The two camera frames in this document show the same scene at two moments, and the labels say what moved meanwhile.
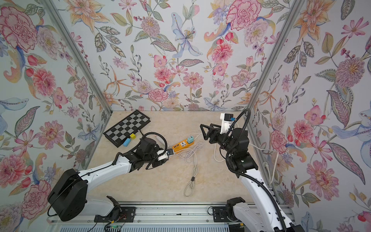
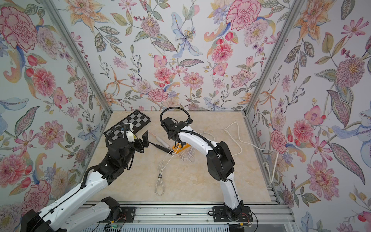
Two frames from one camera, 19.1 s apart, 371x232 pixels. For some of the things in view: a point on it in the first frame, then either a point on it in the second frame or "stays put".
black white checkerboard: (119, 132) stays put
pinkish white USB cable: (186, 153) stays put
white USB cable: (189, 188) → (160, 188)
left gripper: (159, 163) → (141, 145)
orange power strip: (182, 145) stays put
